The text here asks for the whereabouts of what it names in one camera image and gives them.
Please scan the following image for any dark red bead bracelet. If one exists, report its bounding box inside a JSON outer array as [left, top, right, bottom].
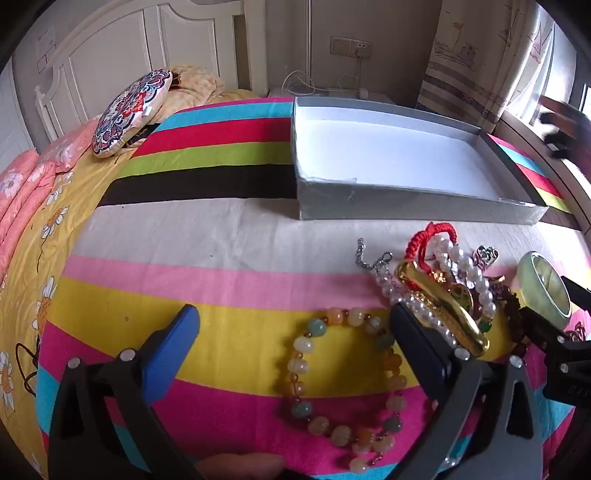
[[492, 284, 529, 357]]

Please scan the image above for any white pearl necklace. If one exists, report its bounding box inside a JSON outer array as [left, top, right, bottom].
[[355, 235, 498, 348]]

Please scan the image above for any person's left hand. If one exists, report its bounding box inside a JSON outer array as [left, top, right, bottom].
[[194, 453, 285, 480]]

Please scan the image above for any striped tablecloth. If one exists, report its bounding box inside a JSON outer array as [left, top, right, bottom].
[[34, 92, 591, 480]]

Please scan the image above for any silver brooch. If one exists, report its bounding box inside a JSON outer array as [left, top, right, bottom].
[[472, 246, 499, 269]]

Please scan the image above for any small black item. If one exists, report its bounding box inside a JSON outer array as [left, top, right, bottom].
[[122, 121, 162, 148]]

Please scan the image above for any window sill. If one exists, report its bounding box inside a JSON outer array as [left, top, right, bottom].
[[501, 111, 591, 236]]

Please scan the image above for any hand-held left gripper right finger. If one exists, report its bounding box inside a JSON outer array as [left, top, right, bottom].
[[389, 301, 544, 480]]

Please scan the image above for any pale green jade bangle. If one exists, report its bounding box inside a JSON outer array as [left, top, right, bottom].
[[516, 251, 573, 329]]

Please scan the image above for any printed curtain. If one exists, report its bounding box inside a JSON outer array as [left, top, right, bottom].
[[418, 0, 578, 129]]

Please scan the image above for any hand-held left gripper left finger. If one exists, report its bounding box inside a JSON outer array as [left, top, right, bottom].
[[48, 304, 204, 480]]

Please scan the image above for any round patterned cushion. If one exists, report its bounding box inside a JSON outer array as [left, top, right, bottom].
[[91, 69, 174, 158]]

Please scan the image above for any white lamp pole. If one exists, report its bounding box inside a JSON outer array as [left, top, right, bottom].
[[305, 0, 315, 90]]

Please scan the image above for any gold bangle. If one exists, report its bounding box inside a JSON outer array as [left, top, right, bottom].
[[397, 260, 490, 357]]

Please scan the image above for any multicoloured agate bead bracelet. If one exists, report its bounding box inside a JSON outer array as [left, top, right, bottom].
[[277, 307, 409, 474]]

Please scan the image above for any red string bracelet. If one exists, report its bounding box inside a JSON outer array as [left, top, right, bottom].
[[404, 222, 465, 269]]

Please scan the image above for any white nightstand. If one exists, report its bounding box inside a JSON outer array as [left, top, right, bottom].
[[268, 85, 398, 106]]

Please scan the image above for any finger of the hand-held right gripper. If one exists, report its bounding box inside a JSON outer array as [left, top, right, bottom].
[[560, 274, 591, 309], [517, 306, 572, 354]]

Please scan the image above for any wall socket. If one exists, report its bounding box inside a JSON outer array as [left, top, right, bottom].
[[330, 36, 372, 60]]

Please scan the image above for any grey cardboard box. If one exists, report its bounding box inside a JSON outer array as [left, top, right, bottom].
[[291, 96, 550, 225]]

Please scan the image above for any white cable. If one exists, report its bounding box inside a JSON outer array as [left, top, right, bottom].
[[281, 69, 361, 94]]

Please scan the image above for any yellow floral quilt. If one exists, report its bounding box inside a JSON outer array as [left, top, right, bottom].
[[0, 88, 139, 480]]

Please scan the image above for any white bed headboard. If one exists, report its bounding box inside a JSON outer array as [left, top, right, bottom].
[[34, 0, 269, 139]]

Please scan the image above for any beige pillow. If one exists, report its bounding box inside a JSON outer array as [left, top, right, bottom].
[[168, 65, 259, 114]]

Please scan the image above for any pink floral folded blanket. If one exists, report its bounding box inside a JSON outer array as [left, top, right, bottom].
[[0, 117, 100, 282]]

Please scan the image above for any dark blurred object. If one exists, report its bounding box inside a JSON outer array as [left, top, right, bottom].
[[539, 96, 591, 160]]

